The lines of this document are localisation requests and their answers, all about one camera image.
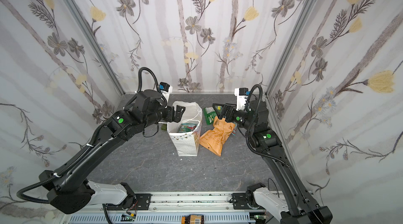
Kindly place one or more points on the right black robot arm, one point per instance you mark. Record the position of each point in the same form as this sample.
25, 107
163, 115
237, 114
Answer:
263, 141

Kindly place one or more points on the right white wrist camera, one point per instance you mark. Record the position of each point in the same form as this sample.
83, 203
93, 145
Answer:
241, 95

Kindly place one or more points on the green snack packet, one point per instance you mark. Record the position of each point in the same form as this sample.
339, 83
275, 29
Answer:
209, 115

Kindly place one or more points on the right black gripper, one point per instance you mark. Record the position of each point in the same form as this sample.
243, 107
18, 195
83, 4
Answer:
227, 112

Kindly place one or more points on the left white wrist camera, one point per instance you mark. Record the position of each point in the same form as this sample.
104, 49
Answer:
165, 89

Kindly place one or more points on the white paper bag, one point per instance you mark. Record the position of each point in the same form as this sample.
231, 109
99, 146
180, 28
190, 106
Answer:
186, 144

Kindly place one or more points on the white slotted cable duct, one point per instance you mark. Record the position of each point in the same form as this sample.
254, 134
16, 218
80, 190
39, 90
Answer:
158, 218

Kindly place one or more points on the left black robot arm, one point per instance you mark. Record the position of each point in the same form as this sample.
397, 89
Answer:
68, 189

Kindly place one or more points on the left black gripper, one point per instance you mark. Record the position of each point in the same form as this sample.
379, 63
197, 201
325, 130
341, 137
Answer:
171, 113

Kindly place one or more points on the orange paper snack packet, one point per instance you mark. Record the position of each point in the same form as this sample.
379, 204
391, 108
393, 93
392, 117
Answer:
214, 139

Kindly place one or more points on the yellow black connector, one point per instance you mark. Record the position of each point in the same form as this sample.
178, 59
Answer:
193, 219

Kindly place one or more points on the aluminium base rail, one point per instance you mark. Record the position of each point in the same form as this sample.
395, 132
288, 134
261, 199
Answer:
189, 202

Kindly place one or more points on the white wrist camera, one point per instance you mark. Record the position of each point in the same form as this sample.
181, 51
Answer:
165, 89
241, 95

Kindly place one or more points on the teal mint candy packet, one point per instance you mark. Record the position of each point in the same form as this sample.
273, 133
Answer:
187, 127

